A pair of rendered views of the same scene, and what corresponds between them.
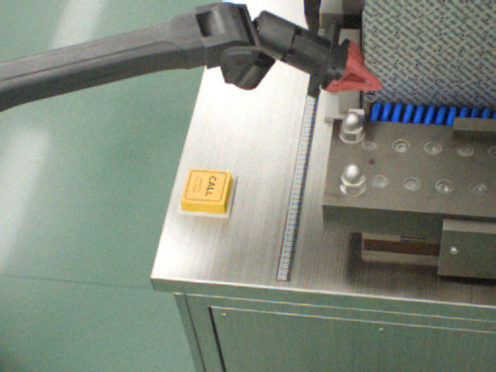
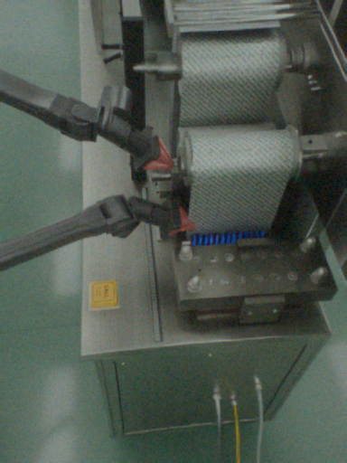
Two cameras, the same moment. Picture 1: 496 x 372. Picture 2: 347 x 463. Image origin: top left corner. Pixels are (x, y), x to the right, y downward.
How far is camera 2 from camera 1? 0.33 m
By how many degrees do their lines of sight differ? 16
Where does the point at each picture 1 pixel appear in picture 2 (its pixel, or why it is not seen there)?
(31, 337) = not seen: outside the picture
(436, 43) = (227, 204)
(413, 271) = (226, 323)
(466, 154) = (246, 259)
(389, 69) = (201, 219)
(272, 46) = (141, 216)
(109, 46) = (50, 232)
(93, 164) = not seen: outside the picture
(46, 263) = not seen: outside the picture
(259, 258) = (142, 329)
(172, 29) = (87, 216)
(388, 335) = (213, 356)
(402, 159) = (215, 266)
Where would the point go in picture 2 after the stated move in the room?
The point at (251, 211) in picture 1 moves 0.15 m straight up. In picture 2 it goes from (131, 301) to (129, 273)
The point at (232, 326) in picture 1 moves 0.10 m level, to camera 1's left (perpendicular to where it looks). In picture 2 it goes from (126, 368) to (90, 382)
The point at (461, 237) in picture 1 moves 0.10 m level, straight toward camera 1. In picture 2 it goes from (255, 306) to (260, 344)
